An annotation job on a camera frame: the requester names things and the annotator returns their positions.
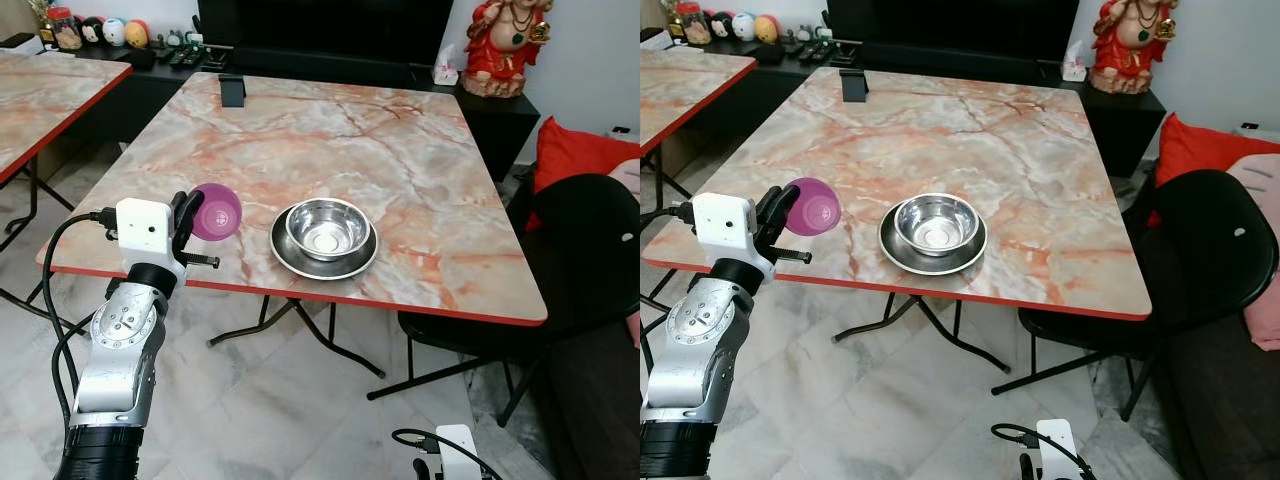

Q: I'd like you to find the purple plastic cup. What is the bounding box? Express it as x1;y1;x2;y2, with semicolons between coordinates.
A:
192;183;244;243
787;177;844;238

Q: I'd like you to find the stainless steel plate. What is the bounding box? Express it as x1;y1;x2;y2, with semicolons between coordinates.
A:
270;204;381;282
878;205;990;277

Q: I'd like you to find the stainless steel bowl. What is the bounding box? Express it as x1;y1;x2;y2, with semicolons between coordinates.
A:
893;193;982;258
285;198;373;262

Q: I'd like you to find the pink pillow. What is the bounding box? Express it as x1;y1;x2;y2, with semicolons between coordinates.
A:
1226;153;1280;353
606;158;641;197

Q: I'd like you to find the marble folding table red edge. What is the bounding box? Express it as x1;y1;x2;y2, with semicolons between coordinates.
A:
640;46;758;301
0;50;134;331

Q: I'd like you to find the dark brown sofa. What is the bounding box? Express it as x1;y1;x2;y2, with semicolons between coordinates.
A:
528;318;641;480
1150;318;1280;480

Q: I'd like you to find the black plastic chair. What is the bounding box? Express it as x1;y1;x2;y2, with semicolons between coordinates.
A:
991;169;1280;423
366;173;641;429

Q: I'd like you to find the red cushion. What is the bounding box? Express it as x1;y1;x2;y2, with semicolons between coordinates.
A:
1147;112;1280;229
526;116;641;233

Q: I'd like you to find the jar with red lid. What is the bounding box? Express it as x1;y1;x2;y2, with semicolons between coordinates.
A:
45;5;84;52
673;0;714;47

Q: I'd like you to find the black television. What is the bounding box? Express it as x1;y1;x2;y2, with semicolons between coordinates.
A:
825;0;1080;65
196;0;456;73

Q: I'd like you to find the white pink tissue pack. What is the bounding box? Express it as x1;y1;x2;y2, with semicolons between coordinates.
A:
1061;38;1090;83
432;43;462;87

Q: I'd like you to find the red laughing Buddha statue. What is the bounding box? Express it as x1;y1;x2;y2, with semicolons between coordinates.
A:
1087;0;1177;96
459;0;555;99

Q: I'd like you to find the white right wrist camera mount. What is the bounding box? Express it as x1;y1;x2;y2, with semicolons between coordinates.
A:
434;424;484;480
1034;418;1080;480

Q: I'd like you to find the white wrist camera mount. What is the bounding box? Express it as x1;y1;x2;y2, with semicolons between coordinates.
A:
691;192;774;278
114;198;187;278
1034;418;1080;480
434;424;484;480

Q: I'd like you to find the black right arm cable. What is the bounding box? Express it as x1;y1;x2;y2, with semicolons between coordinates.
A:
391;427;503;480
991;422;1101;480

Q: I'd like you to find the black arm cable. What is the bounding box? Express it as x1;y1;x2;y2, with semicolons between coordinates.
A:
991;422;1101;480
41;207;120;426
391;427;503;480

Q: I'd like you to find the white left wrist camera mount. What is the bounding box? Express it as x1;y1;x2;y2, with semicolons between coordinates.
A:
691;192;774;278
114;198;187;278

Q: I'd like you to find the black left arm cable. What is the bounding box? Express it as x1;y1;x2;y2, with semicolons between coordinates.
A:
41;207;120;426

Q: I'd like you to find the black metal table frame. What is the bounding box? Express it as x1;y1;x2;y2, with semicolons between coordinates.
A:
205;294;546;429
832;292;1013;375

